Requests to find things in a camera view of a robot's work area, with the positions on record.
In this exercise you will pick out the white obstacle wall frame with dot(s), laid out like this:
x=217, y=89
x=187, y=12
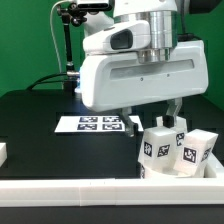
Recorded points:
x=96, y=192

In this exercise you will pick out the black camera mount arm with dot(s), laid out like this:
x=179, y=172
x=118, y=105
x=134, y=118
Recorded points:
x=70, y=15

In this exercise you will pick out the white block at left edge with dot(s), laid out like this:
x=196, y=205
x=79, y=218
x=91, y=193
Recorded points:
x=3, y=153

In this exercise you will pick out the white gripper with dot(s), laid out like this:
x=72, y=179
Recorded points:
x=119, y=80

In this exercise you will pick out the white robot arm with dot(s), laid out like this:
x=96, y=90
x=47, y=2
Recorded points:
x=137, y=56

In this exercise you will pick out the white sheet with markers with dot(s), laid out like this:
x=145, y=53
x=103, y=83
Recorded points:
x=78, y=124

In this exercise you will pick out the white round stool seat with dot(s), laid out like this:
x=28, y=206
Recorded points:
x=146, y=173

